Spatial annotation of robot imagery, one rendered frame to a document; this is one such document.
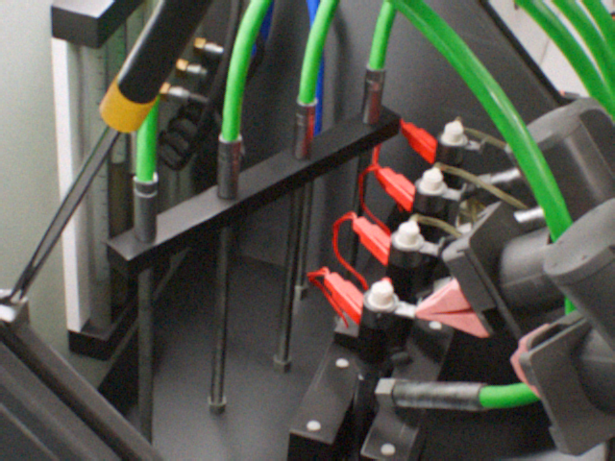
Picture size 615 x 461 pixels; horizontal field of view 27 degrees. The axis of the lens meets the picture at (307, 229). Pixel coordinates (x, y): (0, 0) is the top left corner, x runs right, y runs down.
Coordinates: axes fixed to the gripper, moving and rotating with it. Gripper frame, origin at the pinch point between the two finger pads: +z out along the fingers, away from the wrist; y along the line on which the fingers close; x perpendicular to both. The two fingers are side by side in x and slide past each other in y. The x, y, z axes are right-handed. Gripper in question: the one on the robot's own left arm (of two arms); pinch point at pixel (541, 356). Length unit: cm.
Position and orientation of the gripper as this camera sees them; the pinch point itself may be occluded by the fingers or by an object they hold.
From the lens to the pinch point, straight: 81.4
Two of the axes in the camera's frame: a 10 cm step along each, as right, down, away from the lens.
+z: -3.2, 0.4, 9.5
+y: -8.5, 4.4, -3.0
